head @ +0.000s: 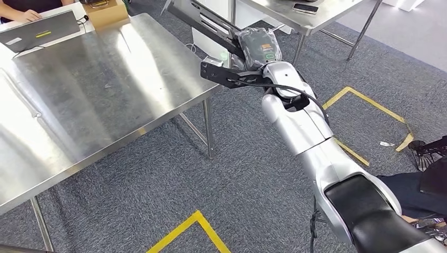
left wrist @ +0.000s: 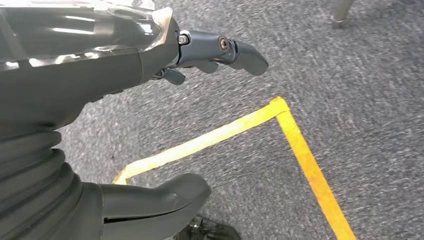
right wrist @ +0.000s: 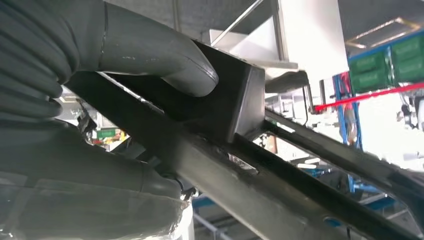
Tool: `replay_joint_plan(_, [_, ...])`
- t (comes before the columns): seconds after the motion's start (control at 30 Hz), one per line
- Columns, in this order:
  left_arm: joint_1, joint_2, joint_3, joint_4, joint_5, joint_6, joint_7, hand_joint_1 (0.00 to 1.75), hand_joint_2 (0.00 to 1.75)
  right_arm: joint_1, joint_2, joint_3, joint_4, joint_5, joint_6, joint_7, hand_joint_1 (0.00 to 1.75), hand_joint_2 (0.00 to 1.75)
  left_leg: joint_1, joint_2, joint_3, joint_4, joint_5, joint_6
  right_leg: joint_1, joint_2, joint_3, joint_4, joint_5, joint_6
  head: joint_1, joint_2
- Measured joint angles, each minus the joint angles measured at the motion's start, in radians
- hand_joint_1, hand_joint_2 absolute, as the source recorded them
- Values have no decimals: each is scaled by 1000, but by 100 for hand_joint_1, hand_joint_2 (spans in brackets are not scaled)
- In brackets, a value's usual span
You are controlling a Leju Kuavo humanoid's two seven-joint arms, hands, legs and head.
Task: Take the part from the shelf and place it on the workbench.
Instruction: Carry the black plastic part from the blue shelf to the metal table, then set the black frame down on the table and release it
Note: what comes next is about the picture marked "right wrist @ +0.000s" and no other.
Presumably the blue metal shelf rack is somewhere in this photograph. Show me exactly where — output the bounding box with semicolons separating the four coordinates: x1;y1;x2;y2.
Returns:
332;28;424;150

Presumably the green plastic crate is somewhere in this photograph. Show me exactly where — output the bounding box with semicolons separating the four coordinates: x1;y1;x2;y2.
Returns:
390;33;424;84
349;51;389;94

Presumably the red barrier belt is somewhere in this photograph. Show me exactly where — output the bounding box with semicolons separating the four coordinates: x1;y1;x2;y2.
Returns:
314;82;424;112

